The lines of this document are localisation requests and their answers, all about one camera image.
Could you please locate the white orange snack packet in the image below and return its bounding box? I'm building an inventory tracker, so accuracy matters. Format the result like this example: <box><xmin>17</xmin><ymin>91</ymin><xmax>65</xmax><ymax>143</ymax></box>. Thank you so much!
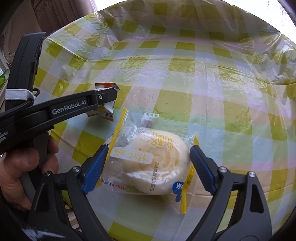
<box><xmin>86</xmin><ymin>82</ymin><xmax>120</xmax><ymax>121</ymax></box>

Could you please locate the green checkered plastic tablecloth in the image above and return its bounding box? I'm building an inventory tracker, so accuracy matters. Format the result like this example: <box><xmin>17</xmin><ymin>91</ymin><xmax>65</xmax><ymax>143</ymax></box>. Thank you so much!
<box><xmin>35</xmin><ymin>1</ymin><xmax>295</xmax><ymax>232</ymax></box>

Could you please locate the striped towel cushion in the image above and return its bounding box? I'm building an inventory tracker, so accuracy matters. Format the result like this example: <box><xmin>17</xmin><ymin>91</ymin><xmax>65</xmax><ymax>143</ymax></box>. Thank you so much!
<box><xmin>65</xmin><ymin>204</ymin><xmax>82</xmax><ymax>232</ymax></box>

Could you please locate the round bun clear package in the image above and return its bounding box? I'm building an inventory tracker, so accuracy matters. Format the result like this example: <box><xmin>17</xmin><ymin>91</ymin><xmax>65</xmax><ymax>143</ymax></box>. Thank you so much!
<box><xmin>98</xmin><ymin>108</ymin><xmax>198</xmax><ymax>214</ymax></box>

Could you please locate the person left hand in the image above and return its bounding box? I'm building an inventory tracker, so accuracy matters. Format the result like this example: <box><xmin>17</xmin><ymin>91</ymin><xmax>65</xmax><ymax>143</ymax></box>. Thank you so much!
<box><xmin>1</xmin><ymin>136</ymin><xmax>59</xmax><ymax>210</ymax></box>

